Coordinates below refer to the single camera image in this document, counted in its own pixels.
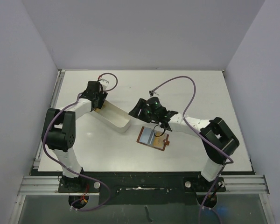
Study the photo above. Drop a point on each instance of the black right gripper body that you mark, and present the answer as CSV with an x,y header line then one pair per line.
x,y
141,109

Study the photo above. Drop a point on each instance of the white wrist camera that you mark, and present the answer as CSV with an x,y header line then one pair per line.
x,y
153,94
104,84

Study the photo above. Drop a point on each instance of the aluminium front rail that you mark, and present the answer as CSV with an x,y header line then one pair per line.
x,y
233,184

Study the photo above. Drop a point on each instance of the aluminium rail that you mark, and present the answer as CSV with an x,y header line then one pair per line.
x,y
233,184
50,113

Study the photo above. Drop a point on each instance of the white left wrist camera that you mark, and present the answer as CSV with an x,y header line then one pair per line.
x,y
104,84

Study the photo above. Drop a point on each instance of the brown leather card holder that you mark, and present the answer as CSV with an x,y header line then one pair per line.
x,y
146,136

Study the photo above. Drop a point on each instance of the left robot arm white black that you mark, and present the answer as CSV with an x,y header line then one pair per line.
x,y
59,130

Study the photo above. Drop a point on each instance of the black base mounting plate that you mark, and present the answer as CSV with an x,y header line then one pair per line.
x,y
140,189

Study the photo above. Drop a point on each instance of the white oblong plastic tray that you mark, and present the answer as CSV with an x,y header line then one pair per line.
x,y
114,117

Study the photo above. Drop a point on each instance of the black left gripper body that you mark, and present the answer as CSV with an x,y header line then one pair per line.
x,y
100,96

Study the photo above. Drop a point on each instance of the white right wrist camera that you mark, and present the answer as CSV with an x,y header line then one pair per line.
x,y
153,94

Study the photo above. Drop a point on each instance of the aluminium left side rail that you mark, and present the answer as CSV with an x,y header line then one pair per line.
x,y
50,113

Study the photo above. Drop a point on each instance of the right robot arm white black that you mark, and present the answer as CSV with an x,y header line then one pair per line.
x,y
218,139

